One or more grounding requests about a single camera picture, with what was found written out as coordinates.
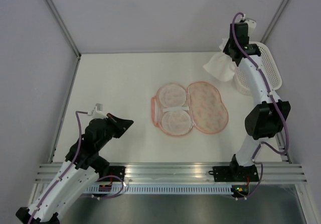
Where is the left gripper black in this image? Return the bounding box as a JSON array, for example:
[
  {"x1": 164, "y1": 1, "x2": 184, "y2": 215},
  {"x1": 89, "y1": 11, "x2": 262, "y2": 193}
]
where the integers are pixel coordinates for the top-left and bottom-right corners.
[{"x1": 96, "y1": 113, "x2": 133, "y2": 150}]

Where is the white bra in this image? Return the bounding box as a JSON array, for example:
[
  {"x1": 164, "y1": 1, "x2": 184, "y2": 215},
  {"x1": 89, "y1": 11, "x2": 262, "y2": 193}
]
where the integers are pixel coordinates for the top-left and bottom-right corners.
[{"x1": 203, "y1": 38, "x2": 236, "y2": 82}]

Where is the white perforated plastic basket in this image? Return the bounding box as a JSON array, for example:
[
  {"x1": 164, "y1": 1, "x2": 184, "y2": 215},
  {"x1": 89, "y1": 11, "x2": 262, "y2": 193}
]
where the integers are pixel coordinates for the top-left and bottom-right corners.
[{"x1": 233, "y1": 42, "x2": 282, "y2": 95}]

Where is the floral mesh laundry bag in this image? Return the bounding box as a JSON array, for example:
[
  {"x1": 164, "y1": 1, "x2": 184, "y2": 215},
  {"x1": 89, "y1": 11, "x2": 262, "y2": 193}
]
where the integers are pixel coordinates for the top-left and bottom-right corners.
[{"x1": 151, "y1": 81, "x2": 229, "y2": 137}]

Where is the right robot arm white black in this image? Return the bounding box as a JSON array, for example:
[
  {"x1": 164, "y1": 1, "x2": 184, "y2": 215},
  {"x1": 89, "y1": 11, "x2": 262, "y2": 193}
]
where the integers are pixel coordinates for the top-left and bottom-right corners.
[{"x1": 223, "y1": 20, "x2": 290, "y2": 181}]

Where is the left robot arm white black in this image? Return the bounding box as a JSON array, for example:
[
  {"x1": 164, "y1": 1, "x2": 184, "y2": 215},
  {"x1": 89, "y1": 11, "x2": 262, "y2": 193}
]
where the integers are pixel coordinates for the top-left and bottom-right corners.
[{"x1": 16, "y1": 113, "x2": 134, "y2": 223}]

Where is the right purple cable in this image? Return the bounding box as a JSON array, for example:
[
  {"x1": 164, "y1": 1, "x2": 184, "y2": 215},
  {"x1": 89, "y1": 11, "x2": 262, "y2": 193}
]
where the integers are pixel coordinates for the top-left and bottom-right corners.
[{"x1": 230, "y1": 12, "x2": 289, "y2": 201}]

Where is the purple cable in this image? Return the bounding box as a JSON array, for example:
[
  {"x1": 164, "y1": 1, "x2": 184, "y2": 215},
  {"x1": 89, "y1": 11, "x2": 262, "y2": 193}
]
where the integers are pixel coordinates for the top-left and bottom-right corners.
[
  {"x1": 26, "y1": 110, "x2": 126, "y2": 224},
  {"x1": 230, "y1": 12, "x2": 289, "y2": 201}
]

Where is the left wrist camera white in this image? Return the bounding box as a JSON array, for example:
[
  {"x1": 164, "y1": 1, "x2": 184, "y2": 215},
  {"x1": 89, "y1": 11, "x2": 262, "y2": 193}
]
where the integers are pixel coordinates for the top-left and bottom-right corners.
[{"x1": 87, "y1": 103, "x2": 107, "y2": 119}]

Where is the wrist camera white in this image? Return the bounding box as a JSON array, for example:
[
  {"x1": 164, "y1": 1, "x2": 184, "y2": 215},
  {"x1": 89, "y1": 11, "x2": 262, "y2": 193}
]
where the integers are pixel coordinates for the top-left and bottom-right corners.
[
  {"x1": 242, "y1": 14, "x2": 257, "y2": 31},
  {"x1": 87, "y1": 103, "x2": 107, "y2": 119}
]

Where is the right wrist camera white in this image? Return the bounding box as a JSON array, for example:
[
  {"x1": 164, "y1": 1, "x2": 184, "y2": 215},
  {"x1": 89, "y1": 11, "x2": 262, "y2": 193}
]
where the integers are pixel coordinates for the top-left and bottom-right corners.
[{"x1": 242, "y1": 14, "x2": 257, "y2": 31}]

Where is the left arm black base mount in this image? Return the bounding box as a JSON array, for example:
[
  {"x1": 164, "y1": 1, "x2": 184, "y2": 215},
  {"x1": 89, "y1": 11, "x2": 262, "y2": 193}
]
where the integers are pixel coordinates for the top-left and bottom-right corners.
[{"x1": 100, "y1": 166, "x2": 126, "y2": 185}]

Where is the aluminium mounting rail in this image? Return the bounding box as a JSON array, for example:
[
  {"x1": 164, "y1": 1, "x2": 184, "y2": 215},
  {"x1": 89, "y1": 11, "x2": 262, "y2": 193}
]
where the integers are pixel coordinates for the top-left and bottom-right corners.
[{"x1": 35, "y1": 161, "x2": 308, "y2": 184}]

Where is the white slotted cable duct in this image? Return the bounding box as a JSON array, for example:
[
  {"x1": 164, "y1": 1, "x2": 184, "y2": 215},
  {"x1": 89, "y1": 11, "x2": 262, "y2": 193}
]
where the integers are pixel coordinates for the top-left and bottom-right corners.
[{"x1": 83, "y1": 184, "x2": 233, "y2": 195}]

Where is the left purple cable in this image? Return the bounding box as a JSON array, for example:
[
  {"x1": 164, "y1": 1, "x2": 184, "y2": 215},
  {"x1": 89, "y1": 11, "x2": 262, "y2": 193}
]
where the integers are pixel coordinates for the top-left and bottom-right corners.
[{"x1": 26, "y1": 110, "x2": 126, "y2": 224}]

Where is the right aluminium frame post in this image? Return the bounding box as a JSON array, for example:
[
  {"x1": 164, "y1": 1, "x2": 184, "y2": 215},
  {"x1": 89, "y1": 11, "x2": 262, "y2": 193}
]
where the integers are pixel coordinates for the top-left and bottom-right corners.
[{"x1": 260, "y1": 0, "x2": 291, "y2": 44}]

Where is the aluminium frame post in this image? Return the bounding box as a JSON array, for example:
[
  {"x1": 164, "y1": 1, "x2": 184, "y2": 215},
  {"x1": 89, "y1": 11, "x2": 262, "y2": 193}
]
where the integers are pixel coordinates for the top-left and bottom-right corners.
[
  {"x1": 260, "y1": 0, "x2": 291, "y2": 44},
  {"x1": 44, "y1": 0, "x2": 81, "y2": 60}
]

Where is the left aluminium frame post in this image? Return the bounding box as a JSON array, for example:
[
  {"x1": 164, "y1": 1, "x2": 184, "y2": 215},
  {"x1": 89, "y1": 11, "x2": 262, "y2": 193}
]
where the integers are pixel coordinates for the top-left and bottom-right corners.
[{"x1": 44, "y1": 0, "x2": 81, "y2": 60}]

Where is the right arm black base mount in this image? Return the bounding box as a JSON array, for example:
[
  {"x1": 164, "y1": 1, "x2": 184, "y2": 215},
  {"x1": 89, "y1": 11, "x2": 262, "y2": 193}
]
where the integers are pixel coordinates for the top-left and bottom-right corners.
[{"x1": 208, "y1": 165, "x2": 259, "y2": 183}]

